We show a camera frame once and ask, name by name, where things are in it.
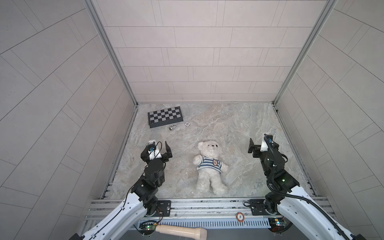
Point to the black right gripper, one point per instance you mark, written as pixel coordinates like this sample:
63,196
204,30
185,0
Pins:
256,149

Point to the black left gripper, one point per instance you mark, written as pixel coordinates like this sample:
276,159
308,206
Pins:
164,158

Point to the white plush teddy bear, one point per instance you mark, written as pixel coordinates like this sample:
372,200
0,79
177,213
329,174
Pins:
208,178

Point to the blue white striped knit sweater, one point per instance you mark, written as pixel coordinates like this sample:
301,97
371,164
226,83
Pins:
210,163

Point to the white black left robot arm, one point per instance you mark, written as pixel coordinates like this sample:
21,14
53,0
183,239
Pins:
140,199

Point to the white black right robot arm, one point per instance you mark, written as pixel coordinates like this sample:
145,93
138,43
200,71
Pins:
288,199

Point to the small silver metal jar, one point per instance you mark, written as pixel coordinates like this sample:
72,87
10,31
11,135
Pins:
172,128

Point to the folded black chess board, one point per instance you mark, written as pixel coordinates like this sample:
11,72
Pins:
165,117

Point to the red round sticker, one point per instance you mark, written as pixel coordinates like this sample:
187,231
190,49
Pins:
240,217

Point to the left green circuit board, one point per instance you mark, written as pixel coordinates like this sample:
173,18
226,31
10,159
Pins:
147,228

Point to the green circuit board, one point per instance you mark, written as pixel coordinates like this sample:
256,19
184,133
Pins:
276,224
147,228

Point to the right green circuit board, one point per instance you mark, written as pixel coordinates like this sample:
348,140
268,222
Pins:
276,224

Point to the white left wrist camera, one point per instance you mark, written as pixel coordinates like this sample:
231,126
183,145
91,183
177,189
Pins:
155,149

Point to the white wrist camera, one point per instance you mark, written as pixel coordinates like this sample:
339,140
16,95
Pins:
155,149
267,142

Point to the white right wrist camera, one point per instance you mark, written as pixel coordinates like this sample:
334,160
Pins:
267,142

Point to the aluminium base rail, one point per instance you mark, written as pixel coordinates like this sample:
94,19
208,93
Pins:
212,213

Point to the beige wooden handle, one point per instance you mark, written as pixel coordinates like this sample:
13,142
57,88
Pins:
193,233

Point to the aluminium corner frame post left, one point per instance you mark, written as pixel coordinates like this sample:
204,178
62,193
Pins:
89,5

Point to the aluminium corner frame post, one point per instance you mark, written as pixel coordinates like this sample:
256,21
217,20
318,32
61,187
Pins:
324,15
89,5

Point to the aluminium corner frame post right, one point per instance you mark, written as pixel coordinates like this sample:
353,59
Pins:
324,15

